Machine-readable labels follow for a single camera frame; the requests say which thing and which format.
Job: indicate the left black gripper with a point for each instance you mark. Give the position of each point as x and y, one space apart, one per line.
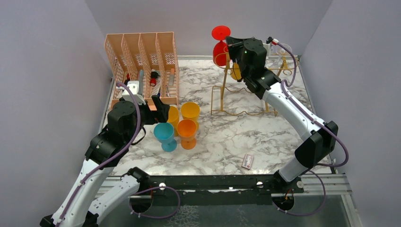
161 115

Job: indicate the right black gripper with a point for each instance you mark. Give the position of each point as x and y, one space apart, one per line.
233 44

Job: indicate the yellow wine glass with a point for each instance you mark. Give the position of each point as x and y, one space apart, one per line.
191 110
235 72
174 118

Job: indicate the red wine glass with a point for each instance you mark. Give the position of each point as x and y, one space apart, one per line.
220 33

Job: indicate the blue wine glass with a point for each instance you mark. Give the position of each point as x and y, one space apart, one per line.
164 133

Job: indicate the orange wine glass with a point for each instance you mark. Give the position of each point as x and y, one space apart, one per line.
187 130

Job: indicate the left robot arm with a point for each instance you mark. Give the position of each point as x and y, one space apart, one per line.
81 207

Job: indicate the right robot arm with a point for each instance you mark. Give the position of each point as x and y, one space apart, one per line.
317 135

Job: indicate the clear wine glass right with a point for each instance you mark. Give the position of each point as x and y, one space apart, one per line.
282 51

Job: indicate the red black marker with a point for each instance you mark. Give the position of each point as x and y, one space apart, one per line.
153 78

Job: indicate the peach plastic file organizer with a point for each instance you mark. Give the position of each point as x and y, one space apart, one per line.
135 55

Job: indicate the small red white card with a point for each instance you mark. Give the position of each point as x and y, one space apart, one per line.
247 161

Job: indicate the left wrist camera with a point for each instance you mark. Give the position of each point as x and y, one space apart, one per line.
136 89

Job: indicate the gold wire glass rack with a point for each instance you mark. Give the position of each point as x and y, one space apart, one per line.
223 97

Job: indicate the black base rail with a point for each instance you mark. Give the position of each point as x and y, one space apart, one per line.
204 190

